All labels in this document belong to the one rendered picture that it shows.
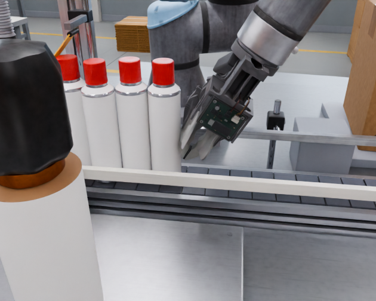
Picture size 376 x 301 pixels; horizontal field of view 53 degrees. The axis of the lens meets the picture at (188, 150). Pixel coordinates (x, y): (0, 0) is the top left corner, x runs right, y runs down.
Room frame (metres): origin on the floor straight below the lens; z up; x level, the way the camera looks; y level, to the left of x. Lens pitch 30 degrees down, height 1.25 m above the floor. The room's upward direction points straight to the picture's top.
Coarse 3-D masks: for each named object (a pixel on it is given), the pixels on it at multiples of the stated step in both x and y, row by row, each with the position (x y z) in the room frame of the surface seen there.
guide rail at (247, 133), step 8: (200, 128) 0.58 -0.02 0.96; (240, 128) 0.58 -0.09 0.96; (248, 128) 0.58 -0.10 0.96; (240, 136) 0.57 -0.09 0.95; (248, 136) 0.57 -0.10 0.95; (256, 136) 0.56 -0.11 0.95; (264, 136) 0.56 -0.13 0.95; (272, 136) 0.56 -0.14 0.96; (280, 136) 0.56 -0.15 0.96; (288, 136) 0.56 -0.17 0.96; (296, 136) 0.56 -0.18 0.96; (304, 136) 0.55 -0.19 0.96; (312, 136) 0.55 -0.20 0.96; (320, 136) 0.55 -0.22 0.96; (328, 136) 0.55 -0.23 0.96; (336, 136) 0.55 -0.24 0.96; (344, 136) 0.55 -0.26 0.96; (352, 136) 0.55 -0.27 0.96; (360, 136) 0.55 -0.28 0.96; (368, 136) 0.55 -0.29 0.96; (344, 144) 0.55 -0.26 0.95; (352, 144) 0.54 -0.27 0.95; (360, 144) 0.54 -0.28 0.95; (368, 144) 0.54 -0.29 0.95
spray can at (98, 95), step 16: (96, 64) 0.54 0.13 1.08; (96, 80) 0.54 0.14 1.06; (96, 96) 0.53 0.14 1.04; (112, 96) 0.55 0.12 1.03; (96, 112) 0.53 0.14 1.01; (112, 112) 0.54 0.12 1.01; (96, 128) 0.53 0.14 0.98; (112, 128) 0.54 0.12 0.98; (96, 144) 0.53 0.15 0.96; (112, 144) 0.54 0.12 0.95; (96, 160) 0.53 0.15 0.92; (112, 160) 0.54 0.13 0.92
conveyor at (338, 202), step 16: (240, 176) 0.55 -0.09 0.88; (256, 176) 0.55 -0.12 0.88; (272, 176) 0.55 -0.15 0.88; (288, 176) 0.55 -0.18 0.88; (304, 176) 0.55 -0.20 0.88; (320, 176) 0.55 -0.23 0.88; (160, 192) 0.51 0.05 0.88; (176, 192) 0.51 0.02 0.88; (192, 192) 0.51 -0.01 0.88; (208, 192) 0.51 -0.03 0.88; (224, 192) 0.51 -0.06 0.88; (240, 192) 0.51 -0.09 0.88; (256, 192) 0.51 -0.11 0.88; (368, 208) 0.47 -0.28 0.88
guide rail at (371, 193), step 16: (96, 176) 0.52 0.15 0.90; (112, 176) 0.52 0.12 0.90; (128, 176) 0.51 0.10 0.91; (144, 176) 0.51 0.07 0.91; (160, 176) 0.51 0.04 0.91; (176, 176) 0.50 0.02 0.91; (192, 176) 0.50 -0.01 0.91; (208, 176) 0.50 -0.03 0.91; (224, 176) 0.50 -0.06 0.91; (272, 192) 0.48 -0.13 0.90; (288, 192) 0.48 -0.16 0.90; (304, 192) 0.48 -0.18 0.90; (320, 192) 0.47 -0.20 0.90; (336, 192) 0.47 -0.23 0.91; (352, 192) 0.47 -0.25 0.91; (368, 192) 0.46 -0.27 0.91
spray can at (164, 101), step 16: (160, 64) 0.54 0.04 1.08; (160, 80) 0.54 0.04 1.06; (160, 96) 0.53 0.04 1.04; (176, 96) 0.54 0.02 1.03; (160, 112) 0.53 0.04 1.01; (176, 112) 0.54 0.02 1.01; (160, 128) 0.53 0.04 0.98; (176, 128) 0.54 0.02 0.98; (160, 144) 0.53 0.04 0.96; (176, 144) 0.54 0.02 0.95; (160, 160) 0.53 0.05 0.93; (176, 160) 0.54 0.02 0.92
